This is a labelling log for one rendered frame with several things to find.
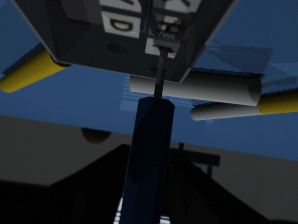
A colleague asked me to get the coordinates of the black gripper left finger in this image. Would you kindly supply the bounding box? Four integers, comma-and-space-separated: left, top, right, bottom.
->
0, 144, 131, 224

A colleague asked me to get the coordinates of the grey keyboard with keys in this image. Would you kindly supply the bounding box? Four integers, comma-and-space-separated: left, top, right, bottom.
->
10, 0, 242, 85

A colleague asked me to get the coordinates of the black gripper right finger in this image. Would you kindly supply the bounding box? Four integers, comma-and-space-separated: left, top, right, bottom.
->
166, 152, 298, 224

